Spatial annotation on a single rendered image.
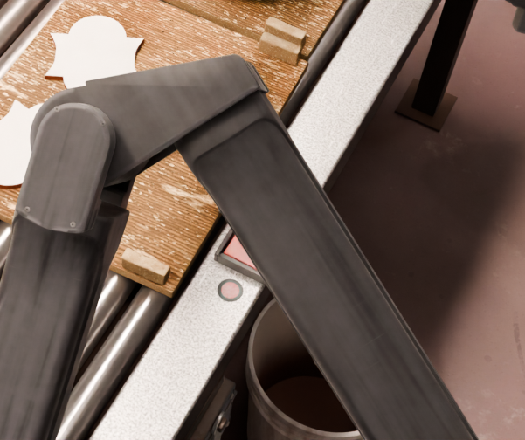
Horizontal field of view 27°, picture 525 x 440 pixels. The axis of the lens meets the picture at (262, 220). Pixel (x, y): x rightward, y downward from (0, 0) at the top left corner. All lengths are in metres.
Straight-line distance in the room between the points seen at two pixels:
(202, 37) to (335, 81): 0.19
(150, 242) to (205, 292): 0.09
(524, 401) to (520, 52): 0.97
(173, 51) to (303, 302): 0.94
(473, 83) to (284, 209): 2.23
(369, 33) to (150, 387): 0.63
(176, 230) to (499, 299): 1.26
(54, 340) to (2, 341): 0.03
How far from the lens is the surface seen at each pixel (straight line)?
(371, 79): 1.56
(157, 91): 0.60
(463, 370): 2.38
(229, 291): 1.34
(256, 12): 1.58
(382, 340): 0.62
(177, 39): 1.54
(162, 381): 1.28
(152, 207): 1.37
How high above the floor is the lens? 2.09
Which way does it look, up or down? 57 degrees down
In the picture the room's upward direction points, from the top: 9 degrees clockwise
